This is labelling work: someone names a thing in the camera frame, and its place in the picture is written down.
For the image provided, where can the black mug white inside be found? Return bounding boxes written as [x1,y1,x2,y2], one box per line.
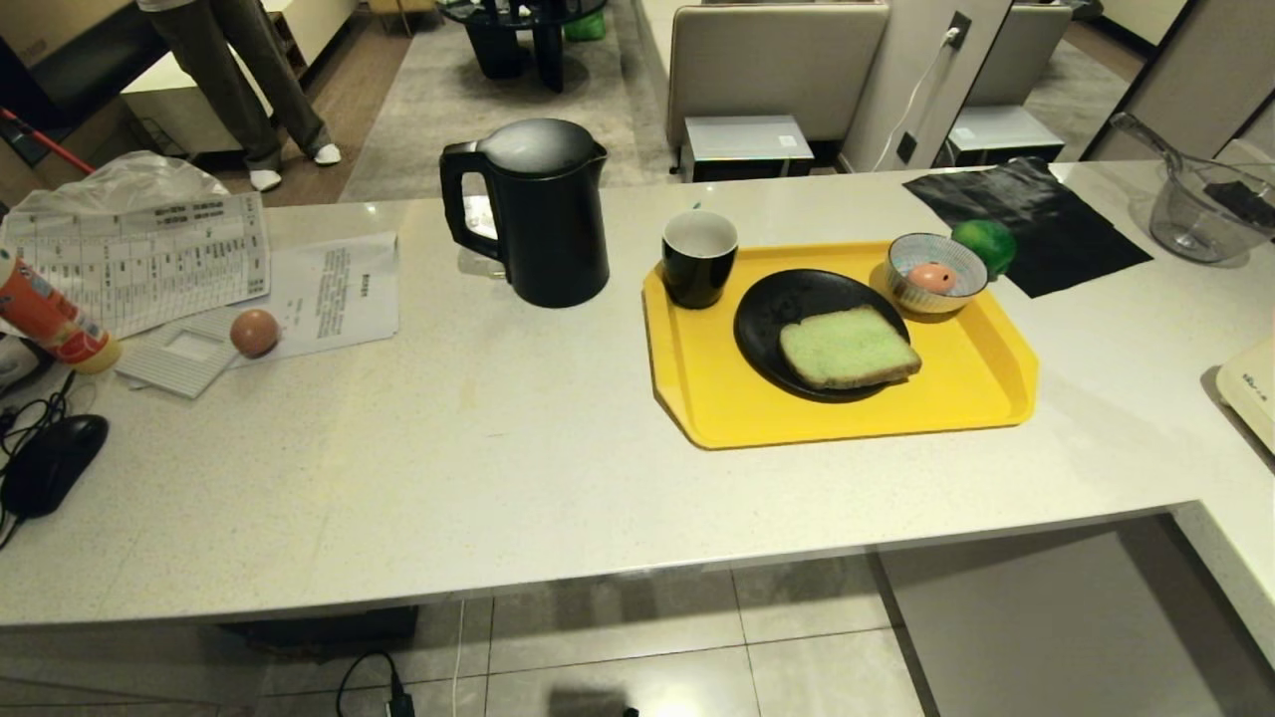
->
[662,210,740,310]

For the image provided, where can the black electric kettle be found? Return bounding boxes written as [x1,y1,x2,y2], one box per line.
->
[439,119,611,309]

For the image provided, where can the green bread slice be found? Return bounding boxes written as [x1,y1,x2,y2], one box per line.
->
[778,305,923,390]

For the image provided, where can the black round plate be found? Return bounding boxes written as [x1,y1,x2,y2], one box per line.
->
[733,269,911,403]

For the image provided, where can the yellow plastic tray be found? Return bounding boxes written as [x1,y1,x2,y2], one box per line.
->
[642,240,1040,450]

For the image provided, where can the grey box stool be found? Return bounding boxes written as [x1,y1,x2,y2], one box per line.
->
[680,115,816,183]

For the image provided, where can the small patterned ceramic bowl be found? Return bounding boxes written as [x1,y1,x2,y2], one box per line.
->
[886,233,989,316]

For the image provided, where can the white text paper sheet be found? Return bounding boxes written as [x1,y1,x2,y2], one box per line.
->
[235,232,400,366]

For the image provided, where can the beige sofa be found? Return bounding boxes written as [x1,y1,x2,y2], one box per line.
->
[665,0,892,152]

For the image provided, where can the black round side table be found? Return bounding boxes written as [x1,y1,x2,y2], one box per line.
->
[435,0,609,95]

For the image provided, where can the black plastic sheet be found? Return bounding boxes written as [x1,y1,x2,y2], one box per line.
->
[902,156,1154,299]

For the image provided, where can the person's legs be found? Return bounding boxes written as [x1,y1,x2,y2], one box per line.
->
[135,0,343,192]

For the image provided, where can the printed table paper sheet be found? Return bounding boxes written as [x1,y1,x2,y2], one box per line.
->
[0,191,272,340]

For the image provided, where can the clear plastic bag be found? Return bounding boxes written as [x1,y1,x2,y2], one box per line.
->
[5,150,231,217]

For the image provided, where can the clear glass measuring jug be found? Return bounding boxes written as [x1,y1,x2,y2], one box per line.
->
[1111,112,1275,265]

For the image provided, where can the orange white tube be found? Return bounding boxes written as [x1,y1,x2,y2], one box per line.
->
[0,245,123,374]

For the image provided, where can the black computer mouse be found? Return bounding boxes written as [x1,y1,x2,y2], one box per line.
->
[1,414,110,520]

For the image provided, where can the cream appliance corner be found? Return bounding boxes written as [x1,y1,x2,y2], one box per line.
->
[1215,335,1275,456]

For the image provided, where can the red rod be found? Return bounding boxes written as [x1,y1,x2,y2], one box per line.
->
[0,107,98,176]

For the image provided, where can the white cable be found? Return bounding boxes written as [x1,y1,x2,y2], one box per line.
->
[872,28,962,174]

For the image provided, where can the black floor cable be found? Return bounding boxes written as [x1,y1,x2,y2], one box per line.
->
[335,650,416,717]

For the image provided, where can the white ribbed card frame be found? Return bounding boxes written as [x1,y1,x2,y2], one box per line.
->
[115,307,262,400]

